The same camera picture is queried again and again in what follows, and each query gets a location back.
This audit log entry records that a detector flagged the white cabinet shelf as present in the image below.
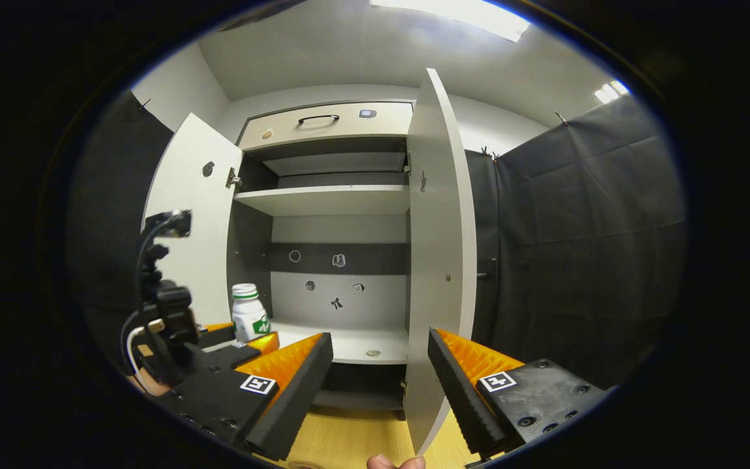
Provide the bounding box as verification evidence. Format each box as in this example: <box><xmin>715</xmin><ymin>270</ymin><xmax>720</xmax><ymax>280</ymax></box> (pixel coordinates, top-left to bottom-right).
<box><xmin>232</xmin><ymin>184</ymin><xmax>411</xmax><ymax>218</ymax></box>

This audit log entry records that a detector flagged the white cabinet door checkered sticker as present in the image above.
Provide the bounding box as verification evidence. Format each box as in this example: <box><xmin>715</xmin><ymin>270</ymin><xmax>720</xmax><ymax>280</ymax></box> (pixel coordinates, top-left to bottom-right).
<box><xmin>142</xmin><ymin>112</ymin><xmax>245</xmax><ymax>328</ymax></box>

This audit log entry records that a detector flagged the white cabinet door box sticker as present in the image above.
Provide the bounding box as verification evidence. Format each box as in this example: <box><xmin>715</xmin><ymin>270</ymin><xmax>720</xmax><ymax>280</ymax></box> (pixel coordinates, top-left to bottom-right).
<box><xmin>402</xmin><ymin>67</ymin><xmax>479</xmax><ymax>456</ymax></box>

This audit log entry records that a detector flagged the white plastic bottle green cap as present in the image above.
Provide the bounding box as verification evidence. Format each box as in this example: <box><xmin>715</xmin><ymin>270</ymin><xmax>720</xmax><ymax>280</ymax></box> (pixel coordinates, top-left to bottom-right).
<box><xmin>230</xmin><ymin>283</ymin><xmax>272</xmax><ymax>344</ymax></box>

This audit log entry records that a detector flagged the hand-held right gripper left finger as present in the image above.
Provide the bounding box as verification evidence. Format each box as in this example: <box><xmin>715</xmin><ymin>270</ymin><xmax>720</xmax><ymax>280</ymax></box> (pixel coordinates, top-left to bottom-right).
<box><xmin>157</xmin><ymin>332</ymin><xmax>335</xmax><ymax>462</ymax></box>

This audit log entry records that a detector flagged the beige cabinet drawer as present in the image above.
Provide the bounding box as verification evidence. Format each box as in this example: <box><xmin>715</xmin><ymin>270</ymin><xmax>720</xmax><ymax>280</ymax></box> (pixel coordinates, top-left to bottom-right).
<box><xmin>238</xmin><ymin>102</ymin><xmax>414</xmax><ymax>151</ymax></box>

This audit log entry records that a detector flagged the small ceiling light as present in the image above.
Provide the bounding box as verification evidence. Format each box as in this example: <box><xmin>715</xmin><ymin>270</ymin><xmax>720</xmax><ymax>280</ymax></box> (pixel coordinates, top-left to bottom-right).
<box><xmin>594</xmin><ymin>79</ymin><xmax>630</xmax><ymax>104</ymax></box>

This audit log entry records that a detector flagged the grey cabinet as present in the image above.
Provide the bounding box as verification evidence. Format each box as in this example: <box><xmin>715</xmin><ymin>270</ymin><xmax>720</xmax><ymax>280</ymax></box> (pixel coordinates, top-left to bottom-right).
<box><xmin>226</xmin><ymin>98</ymin><xmax>415</xmax><ymax>412</ymax></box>

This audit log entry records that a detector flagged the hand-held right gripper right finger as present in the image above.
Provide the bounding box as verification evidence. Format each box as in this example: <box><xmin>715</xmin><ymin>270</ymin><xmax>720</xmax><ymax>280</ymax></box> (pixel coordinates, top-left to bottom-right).
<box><xmin>427</xmin><ymin>327</ymin><xmax>611</xmax><ymax>461</ymax></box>

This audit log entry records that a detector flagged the black backdrop cloth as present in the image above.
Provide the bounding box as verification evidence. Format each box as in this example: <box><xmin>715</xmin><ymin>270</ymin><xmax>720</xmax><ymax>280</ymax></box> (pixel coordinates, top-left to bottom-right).
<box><xmin>68</xmin><ymin>91</ymin><xmax>174</xmax><ymax>369</ymax></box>
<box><xmin>465</xmin><ymin>93</ymin><xmax>688</xmax><ymax>386</ymax></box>

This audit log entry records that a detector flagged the white cable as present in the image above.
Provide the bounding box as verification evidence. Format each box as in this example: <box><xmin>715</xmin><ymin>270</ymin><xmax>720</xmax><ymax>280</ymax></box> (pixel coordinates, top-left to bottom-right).
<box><xmin>126</xmin><ymin>325</ymin><xmax>166</xmax><ymax>382</ymax></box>

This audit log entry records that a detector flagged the long ceiling light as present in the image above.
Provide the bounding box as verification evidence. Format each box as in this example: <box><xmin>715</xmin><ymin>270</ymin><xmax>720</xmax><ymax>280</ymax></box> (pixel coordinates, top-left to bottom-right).
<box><xmin>369</xmin><ymin>0</ymin><xmax>531</xmax><ymax>44</ymax></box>

